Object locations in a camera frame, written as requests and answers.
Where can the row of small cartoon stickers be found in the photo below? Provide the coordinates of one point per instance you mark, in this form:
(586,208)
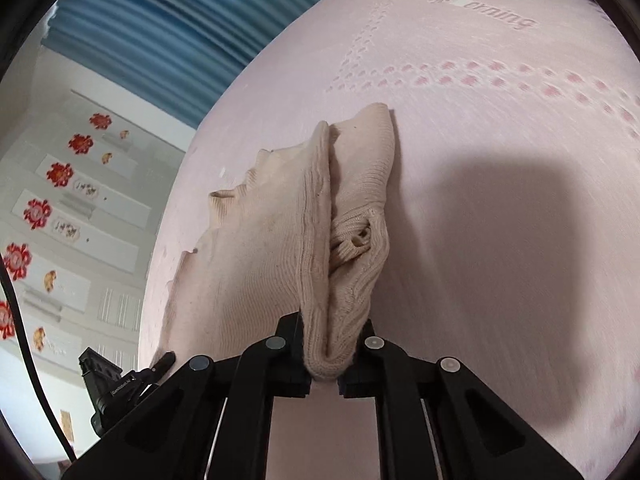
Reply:
(67,229)

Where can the white wardrobe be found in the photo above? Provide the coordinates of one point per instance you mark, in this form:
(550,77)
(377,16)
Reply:
(115,210)

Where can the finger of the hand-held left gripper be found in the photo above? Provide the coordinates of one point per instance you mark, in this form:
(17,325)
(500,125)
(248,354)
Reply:
(162,362)

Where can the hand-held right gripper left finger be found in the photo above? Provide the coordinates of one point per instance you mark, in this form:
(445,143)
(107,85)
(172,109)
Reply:
(287,360)

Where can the row of red flower decals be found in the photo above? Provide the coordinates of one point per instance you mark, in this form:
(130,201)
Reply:
(37,212)

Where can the pink patterned bed mattress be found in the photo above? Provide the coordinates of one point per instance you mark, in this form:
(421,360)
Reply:
(500,210)

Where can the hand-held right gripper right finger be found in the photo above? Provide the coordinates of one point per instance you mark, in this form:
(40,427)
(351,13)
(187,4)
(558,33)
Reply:
(380,370)

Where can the blue curtain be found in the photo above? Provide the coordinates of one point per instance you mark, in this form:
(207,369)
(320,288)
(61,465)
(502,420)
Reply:
(175,25)

